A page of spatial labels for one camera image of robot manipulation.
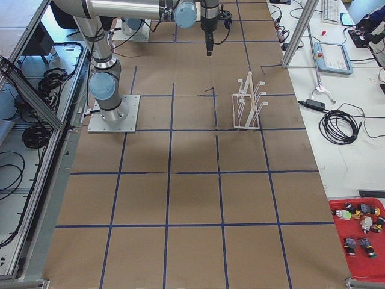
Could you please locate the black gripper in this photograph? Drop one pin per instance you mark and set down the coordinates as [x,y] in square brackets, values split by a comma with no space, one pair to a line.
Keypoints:
[208,21]

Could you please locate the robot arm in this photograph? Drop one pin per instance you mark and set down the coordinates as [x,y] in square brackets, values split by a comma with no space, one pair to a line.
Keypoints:
[104,83]

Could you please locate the black power adapter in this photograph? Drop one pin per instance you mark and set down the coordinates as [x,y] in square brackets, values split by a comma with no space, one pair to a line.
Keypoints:
[313,104]

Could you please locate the reacher grabber tool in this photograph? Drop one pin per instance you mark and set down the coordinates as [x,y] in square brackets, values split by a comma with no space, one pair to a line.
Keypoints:
[319,89]

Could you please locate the teach pendant tablet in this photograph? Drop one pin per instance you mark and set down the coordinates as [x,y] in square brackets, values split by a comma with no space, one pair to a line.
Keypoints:
[333,58]

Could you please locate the white keyboard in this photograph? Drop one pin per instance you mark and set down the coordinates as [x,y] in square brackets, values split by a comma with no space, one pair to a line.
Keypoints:
[330,11]

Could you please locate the red parts tray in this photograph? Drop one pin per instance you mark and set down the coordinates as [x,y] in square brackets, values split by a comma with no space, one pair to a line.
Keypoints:
[360,225]

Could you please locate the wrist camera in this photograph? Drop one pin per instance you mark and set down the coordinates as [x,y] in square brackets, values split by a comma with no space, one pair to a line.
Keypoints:
[226,17]

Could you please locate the white wire cup rack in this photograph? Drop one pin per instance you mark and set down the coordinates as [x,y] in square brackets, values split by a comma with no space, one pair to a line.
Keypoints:
[247,105]

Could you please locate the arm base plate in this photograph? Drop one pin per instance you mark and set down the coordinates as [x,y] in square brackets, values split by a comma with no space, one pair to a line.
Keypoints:
[126,29]
[122,119]

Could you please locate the aluminium frame post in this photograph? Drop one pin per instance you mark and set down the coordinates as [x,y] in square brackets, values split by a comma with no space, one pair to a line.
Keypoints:
[302,24]

